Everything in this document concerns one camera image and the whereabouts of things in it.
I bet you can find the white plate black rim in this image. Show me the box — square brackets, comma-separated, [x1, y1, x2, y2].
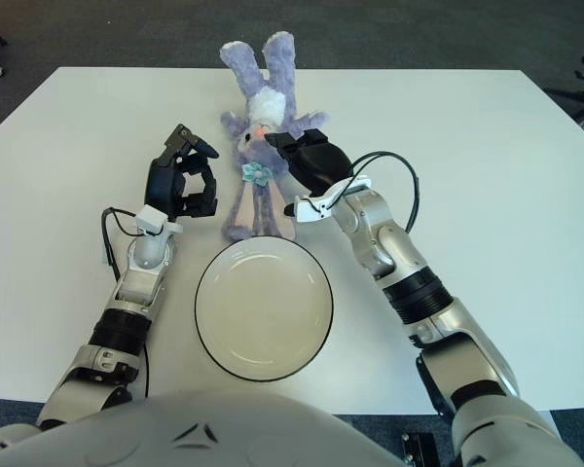
[194, 236, 335, 382]

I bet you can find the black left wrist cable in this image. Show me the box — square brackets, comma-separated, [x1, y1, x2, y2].
[99, 207, 142, 281]

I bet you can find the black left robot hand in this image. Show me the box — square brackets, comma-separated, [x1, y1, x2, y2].
[143, 124, 221, 219]

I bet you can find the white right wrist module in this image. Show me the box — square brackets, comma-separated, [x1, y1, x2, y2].
[294, 177, 374, 224]

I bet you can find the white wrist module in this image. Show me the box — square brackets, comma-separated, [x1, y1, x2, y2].
[294, 177, 374, 224]
[135, 203, 184, 237]

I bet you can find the grey robot torso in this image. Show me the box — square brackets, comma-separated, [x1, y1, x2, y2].
[0, 391, 405, 467]

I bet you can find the purple plush bunny doll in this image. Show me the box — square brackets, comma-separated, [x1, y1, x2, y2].
[218, 31, 330, 243]

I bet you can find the white table leg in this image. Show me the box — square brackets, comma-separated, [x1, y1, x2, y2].
[537, 411, 561, 439]

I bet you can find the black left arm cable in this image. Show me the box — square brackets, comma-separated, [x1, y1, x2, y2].
[142, 340, 152, 398]

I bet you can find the black metal bracket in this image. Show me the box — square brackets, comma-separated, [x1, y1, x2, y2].
[401, 431, 439, 467]

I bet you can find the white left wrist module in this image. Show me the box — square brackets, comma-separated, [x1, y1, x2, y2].
[135, 203, 184, 237]

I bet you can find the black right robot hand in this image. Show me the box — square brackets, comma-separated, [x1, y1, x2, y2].
[265, 128, 355, 219]

